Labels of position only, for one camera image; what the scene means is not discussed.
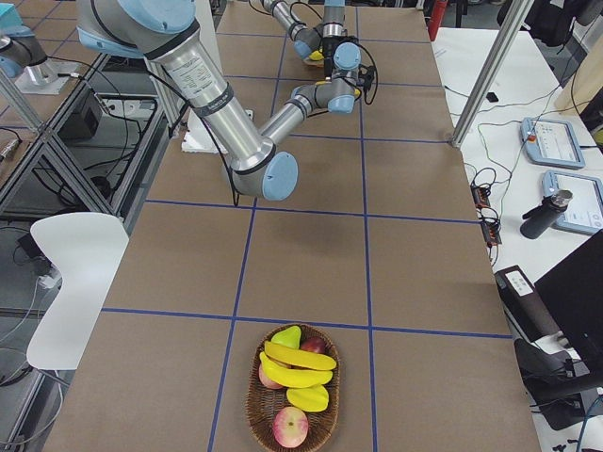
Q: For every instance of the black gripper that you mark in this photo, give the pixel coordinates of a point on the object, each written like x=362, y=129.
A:
x=329, y=48

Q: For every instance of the yellow banana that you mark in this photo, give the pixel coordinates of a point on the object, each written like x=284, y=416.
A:
x=316, y=56
x=293, y=378
x=298, y=357

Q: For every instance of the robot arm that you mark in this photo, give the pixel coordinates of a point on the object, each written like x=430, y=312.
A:
x=306, y=23
x=167, y=33

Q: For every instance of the grey square plate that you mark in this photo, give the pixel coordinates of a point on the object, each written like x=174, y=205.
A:
x=314, y=62

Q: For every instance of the brown wicker basket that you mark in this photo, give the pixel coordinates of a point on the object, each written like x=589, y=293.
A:
x=265, y=398

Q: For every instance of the blue tape line lengthwise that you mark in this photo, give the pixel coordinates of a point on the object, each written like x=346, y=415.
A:
x=370, y=329

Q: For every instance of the teach pendant upper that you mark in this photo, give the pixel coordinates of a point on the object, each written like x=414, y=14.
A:
x=551, y=143

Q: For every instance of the teach pendant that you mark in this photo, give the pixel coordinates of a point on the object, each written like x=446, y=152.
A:
x=584, y=212
x=551, y=143

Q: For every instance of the blue tape line crosswise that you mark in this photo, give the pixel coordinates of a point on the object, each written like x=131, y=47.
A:
x=315, y=212

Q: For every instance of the dark grey bottle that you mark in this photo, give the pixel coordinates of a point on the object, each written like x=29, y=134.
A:
x=543, y=216

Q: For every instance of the teach pendant lower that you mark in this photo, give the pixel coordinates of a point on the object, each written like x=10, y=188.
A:
x=584, y=212

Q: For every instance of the green pear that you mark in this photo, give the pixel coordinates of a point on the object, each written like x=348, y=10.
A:
x=289, y=337

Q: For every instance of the dark red apple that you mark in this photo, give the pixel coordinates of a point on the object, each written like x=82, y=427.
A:
x=314, y=344

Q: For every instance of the black box with label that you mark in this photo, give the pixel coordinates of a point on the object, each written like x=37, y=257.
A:
x=522, y=300

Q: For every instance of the white chair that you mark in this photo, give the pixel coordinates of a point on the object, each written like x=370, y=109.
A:
x=86, y=248

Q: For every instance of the black monitor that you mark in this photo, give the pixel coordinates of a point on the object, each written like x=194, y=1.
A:
x=572, y=294

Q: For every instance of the pink red apple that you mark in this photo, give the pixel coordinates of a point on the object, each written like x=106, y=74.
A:
x=290, y=427

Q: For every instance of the aluminium frame post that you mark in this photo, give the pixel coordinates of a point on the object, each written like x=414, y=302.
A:
x=502, y=44

